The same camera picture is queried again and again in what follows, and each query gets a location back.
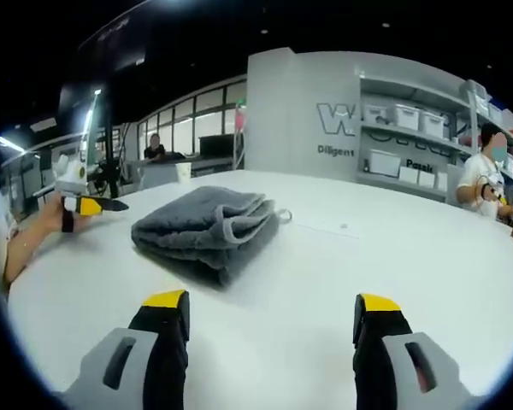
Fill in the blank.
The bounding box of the grey towel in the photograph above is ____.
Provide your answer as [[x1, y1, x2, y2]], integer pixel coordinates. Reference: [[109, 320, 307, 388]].
[[131, 185, 292, 288]]

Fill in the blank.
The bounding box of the person's left hand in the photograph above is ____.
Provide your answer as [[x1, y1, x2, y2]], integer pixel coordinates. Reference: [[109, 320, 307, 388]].
[[38, 196, 106, 235]]

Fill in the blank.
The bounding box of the black stand pole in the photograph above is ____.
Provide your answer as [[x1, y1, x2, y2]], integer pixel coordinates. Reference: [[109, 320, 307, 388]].
[[103, 85, 121, 198]]

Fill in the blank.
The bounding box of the grey desk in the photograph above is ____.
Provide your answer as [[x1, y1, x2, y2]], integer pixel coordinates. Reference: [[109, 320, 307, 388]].
[[139, 157, 237, 190]]

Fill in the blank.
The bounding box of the person's white shirt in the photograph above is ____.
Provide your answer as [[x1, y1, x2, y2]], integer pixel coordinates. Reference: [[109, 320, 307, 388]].
[[0, 187, 19, 291]]

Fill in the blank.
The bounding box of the black monitor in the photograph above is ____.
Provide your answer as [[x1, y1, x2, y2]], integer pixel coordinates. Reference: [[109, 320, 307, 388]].
[[198, 133, 237, 160]]

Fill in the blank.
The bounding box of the grey shelf unit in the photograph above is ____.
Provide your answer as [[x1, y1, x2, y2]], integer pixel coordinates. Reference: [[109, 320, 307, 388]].
[[357, 75, 513, 202]]

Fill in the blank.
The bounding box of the group of white storage boxes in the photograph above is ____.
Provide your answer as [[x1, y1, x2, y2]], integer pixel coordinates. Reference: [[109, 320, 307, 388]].
[[363, 80, 504, 191]]

